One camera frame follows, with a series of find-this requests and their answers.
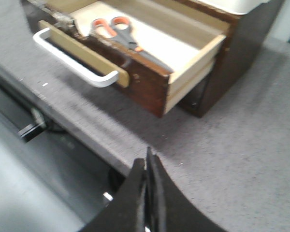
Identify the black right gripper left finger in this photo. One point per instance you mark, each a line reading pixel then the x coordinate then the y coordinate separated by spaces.
pixel 126 212

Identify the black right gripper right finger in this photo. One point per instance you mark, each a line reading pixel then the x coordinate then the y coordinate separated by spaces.
pixel 168 208

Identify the wooden drawer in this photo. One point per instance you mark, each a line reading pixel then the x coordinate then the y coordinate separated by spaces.
pixel 182 36

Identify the grey orange scissors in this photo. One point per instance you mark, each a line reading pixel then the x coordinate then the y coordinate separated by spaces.
pixel 120 29

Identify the dark wooden drawer cabinet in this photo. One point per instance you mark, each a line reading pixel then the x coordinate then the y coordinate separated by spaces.
pixel 247 31

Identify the black appliance control panel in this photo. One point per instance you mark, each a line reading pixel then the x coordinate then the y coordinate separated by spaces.
pixel 52 183

